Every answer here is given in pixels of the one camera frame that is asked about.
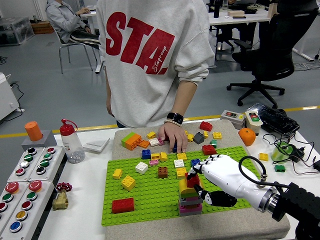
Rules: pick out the tan box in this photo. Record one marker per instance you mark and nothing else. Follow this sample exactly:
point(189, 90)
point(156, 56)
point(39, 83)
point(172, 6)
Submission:
point(272, 10)

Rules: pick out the black phone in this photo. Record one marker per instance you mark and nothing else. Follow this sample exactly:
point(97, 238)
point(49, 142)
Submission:
point(239, 17)

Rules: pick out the large yellow square brick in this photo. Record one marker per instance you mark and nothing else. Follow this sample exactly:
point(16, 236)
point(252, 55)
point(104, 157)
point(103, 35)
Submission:
point(128, 182)

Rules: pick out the control box with white button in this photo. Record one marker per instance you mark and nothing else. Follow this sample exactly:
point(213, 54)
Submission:
point(17, 160)

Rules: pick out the small yellow brick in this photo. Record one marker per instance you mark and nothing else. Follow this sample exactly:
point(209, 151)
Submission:
point(205, 134)
point(117, 173)

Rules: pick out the black office chair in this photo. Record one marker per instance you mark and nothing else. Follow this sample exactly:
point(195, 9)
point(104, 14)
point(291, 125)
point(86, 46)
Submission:
point(275, 55)

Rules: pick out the orange fruit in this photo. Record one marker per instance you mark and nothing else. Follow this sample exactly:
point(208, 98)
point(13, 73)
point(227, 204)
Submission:
point(247, 136)

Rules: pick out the small orange brick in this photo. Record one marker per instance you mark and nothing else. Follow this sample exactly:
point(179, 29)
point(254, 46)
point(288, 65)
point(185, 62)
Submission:
point(145, 143)

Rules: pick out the grey block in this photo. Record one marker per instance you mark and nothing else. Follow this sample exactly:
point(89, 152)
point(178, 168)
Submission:
point(47, 143)

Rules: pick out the person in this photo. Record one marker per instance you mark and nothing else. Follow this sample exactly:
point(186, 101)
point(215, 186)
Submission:
point(150, 87)
point(243, 31)
point(65, 22)

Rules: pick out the lime long brick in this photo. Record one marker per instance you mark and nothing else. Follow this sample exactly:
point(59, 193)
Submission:
point(127, 138)

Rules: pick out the green translucent cup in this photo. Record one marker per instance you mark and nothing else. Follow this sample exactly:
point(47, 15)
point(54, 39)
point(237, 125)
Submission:
point(281, 151)

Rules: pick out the wooden box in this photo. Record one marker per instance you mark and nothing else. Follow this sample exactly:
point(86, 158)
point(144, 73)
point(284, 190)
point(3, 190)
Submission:
point(235, 13)

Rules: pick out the person's left forearm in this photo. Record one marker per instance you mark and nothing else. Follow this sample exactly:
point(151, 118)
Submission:
point(183, 100)

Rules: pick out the blue brick with round hole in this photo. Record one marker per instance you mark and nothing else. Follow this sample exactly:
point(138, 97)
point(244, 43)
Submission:
point(174, 148)

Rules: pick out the black power adapter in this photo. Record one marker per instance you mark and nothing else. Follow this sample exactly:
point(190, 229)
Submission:
point(297, 153)

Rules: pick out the control box yellow blue buttons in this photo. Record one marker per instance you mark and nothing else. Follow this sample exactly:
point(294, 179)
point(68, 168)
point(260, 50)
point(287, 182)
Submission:
point(35, 212)

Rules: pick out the clear plastic crate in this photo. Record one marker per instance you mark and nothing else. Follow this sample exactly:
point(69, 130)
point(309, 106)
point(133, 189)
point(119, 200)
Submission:
point(15, 31)

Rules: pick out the metal chair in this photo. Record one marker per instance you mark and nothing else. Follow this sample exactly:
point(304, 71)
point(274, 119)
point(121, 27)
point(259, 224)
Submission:
point(75, 45)

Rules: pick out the green studded baseplate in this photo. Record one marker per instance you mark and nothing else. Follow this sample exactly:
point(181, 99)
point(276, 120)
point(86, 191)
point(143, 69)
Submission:
point(155, 195)

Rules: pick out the small white brick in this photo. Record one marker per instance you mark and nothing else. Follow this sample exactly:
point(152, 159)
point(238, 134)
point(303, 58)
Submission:
point(179, 163)
point(154, 141)

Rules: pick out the red square brick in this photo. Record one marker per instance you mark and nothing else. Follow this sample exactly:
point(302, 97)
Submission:
point(194, 182)

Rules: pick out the green and white brick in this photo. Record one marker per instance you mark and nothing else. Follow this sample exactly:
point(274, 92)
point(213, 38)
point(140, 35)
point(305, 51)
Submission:
point(213, 142)

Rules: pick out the yellow arched brick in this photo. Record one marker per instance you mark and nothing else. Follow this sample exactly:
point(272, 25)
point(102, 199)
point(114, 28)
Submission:
point(183, 187)

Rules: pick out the lime flat brick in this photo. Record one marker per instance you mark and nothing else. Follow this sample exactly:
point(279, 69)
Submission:
point(186, 195)

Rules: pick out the squeeze bottle red cap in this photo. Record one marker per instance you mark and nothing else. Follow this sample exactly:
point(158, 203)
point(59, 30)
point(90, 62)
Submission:
point(71, 145)

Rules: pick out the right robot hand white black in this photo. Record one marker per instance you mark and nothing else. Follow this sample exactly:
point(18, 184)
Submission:
point(230, 177)

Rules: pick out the brass valve red handwheel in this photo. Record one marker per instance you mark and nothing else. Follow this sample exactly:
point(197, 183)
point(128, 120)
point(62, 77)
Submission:
point(61, 198)

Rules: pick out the white cabinet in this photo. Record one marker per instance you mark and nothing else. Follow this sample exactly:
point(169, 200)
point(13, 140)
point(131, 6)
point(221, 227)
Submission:
point(7, 97)

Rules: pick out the white computer tower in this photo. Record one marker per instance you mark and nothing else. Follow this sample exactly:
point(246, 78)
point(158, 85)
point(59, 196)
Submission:
point(214, 50)

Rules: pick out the brown wooden pallet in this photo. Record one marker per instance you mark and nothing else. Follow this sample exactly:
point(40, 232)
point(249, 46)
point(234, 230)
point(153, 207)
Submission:
point(42, 28)

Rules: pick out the person's left hand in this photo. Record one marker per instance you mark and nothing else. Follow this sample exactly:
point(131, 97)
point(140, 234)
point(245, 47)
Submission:
point(175, 136)

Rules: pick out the white desk foot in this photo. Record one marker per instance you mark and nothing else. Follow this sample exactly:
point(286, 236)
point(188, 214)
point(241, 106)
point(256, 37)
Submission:
point(303, 53)

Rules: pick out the cream switch box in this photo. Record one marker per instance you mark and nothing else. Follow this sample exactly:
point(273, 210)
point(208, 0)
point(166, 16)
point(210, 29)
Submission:
point(253, 122)

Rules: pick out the white square brick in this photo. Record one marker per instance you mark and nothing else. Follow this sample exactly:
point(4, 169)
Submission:
point(141, 167)

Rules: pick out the small pink brick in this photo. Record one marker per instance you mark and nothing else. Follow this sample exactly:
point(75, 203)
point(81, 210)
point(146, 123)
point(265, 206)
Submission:
point(160, 142)
point(153, 162)

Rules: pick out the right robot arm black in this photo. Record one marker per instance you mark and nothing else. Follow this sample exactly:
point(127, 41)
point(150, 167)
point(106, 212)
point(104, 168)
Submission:
point(300, 200)

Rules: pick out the brown brick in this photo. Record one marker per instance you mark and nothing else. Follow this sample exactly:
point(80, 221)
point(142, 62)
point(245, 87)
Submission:
point(162, 172)

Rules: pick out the red sloped brick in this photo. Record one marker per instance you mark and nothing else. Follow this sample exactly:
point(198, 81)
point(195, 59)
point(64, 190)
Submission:
point(206, 125)

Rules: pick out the grey sloped brick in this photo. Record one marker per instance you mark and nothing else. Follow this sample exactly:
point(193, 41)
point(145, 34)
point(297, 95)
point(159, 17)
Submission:
point(198, 137)

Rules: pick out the person's right forearm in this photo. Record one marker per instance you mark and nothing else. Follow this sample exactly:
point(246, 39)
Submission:
point(108, 87)

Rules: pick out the orange cylinder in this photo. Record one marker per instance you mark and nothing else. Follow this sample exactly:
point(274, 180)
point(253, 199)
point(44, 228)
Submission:
point(33, 130)

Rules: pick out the black plug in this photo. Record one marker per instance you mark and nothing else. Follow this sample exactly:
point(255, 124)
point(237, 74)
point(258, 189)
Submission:
point(317, 166)

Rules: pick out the orange long brick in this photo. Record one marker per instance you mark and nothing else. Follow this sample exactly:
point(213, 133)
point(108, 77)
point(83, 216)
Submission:
point(133, 142)

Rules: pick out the black bottle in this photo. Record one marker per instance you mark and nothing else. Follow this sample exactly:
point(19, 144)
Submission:
point(217, 8)

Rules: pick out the control box two green buttons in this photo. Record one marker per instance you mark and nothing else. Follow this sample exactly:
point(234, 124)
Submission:
point(53, 162)

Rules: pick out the control box red mushroom button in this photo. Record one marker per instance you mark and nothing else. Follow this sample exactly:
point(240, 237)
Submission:
point(11, 187)

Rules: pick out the grey switch box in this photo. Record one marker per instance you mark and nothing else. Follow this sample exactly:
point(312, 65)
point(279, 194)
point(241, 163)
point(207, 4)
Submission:
point(232, 117)

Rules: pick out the black smartwatch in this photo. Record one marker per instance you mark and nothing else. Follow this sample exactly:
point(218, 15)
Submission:
point(175, 117)

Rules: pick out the red long brick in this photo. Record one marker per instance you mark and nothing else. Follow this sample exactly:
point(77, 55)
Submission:
point(122, 205)

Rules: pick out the white switch plate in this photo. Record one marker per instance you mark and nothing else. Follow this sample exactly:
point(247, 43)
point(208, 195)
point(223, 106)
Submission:
point(96, 143)

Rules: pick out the grey foam mat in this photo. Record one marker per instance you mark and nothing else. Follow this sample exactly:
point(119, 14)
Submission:
point(225, 225)

